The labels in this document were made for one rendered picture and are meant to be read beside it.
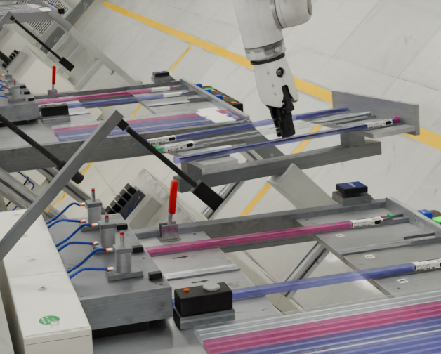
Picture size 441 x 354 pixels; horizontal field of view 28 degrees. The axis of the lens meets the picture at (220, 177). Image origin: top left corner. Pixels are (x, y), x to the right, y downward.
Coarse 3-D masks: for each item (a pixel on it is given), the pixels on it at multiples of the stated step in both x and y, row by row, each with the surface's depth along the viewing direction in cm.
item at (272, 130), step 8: (360, 112) 196; (368, 112) 196; (320, 120) 191; (328, 120) 192; (336, 120) 193; (344, 120) 193; (272, 128) 187; (296, 128) 189; (224, 136) 183; (232, 136) 184; (240, 136) 184; (248, 136) 185; (200, 144) 181; (208, 144) 182
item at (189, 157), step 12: (396, 120) 186; (312, 132) 180; (324, 132) 179; (336, 132) 180; (348, 132) 182; (252, 144) 174; (264, 144) 175; (276, 144) 176; (180, 156) 169; (192, 156) 169; (204, 156) 170
